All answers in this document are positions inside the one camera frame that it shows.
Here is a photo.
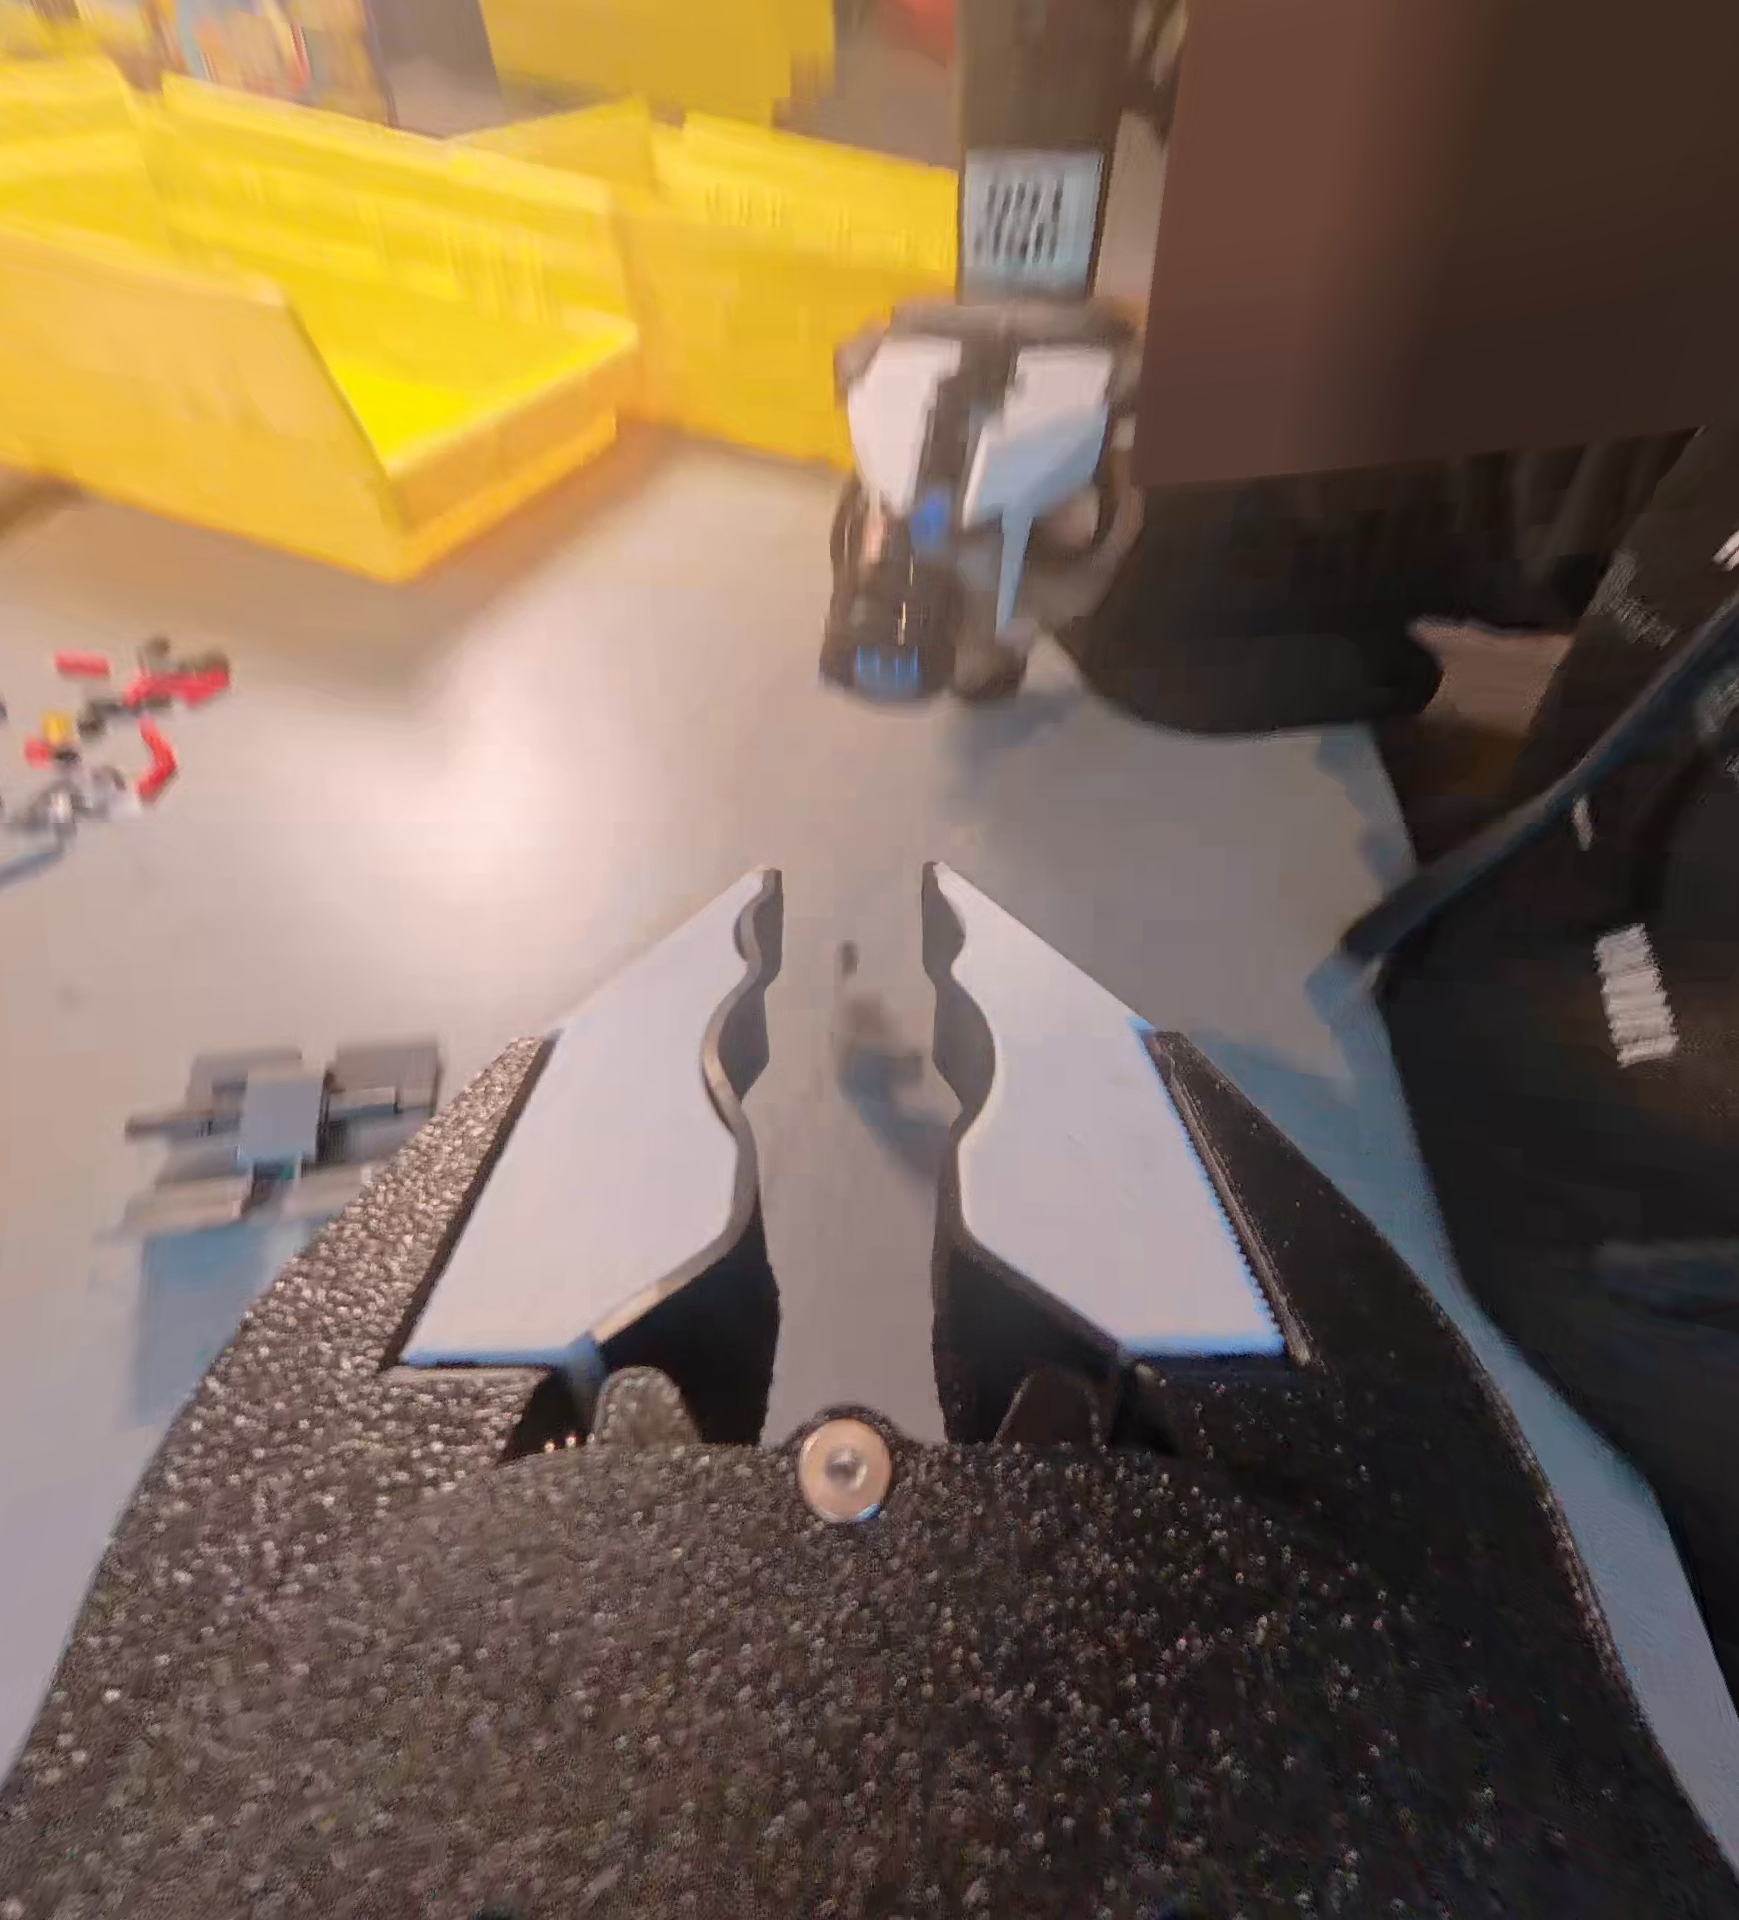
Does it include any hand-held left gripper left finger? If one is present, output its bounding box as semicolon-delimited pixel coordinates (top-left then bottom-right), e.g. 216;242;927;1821
394;865;786;1450

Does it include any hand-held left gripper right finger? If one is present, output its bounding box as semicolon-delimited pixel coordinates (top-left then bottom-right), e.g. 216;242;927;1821
921;861;1293;1450

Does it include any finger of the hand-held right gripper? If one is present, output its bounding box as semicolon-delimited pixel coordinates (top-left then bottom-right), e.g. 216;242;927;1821
845;337;965;517
958;345;1114;635

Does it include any black toy wheel assembly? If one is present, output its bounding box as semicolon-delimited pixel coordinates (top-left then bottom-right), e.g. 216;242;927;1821
817;448;1035;707

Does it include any grey desk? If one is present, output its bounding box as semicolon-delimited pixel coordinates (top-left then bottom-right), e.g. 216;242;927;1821
0;427;1739;1920

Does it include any person's right hand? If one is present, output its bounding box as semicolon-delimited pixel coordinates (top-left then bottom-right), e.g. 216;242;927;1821
1034;435;1148;610

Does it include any grey toy panel assembly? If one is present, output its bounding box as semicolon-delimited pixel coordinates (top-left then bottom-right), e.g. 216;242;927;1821
121;1037;445;1235

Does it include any person's black printed hoodie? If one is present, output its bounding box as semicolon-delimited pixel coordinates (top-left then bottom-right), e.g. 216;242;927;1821
1340;427;1739;1876

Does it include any pile of small toy parts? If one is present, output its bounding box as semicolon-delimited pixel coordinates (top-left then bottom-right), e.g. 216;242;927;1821
0;636;230;901

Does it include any blue toy kit box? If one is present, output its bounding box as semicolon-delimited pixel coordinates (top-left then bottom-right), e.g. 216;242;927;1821
151;0;407;130

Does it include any black shoulder strap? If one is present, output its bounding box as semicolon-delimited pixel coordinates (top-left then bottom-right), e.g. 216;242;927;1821
1340;556;1739;963

